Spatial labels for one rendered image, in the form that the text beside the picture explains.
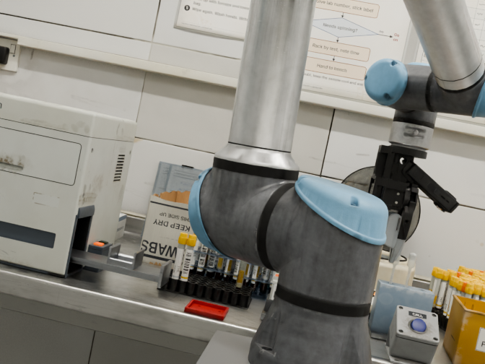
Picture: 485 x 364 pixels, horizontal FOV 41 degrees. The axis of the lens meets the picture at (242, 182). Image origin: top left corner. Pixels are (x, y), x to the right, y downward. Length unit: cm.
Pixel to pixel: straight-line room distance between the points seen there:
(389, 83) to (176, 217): 58
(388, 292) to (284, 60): 56
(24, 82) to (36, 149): 74
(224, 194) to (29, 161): 48
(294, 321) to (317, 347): 4
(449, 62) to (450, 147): 80
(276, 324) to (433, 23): 46
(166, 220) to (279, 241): 69
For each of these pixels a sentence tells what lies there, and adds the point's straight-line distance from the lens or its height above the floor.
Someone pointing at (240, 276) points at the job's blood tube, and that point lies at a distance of 126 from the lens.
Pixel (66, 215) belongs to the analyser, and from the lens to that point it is 120.
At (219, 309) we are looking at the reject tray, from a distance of 119.
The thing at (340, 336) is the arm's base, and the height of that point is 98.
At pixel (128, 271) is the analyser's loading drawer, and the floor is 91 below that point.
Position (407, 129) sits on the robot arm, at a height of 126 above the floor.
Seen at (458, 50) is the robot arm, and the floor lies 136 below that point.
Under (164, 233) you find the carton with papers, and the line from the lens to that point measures 145.
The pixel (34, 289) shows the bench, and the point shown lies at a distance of 120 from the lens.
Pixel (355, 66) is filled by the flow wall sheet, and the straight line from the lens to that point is 176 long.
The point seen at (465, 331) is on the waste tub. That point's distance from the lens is 121.
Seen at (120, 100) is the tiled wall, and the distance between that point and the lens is 184.
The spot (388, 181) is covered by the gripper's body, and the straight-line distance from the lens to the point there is 121.
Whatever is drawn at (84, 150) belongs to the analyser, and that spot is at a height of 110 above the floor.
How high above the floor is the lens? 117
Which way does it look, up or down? 3 degrees down
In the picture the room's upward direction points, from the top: 12 degrees clockwise
